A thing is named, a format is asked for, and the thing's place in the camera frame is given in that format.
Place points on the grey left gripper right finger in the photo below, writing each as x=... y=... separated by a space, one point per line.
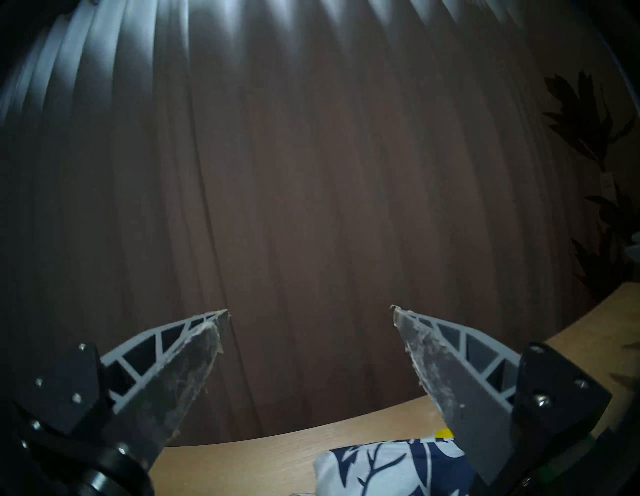
x=460 y=395

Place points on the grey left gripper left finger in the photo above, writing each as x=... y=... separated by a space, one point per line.
x=165 y=380

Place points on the tall dark leafy plant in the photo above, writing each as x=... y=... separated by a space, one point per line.
x=590 y=130

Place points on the long beige curtain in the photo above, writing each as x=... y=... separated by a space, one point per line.
x=300 y=150

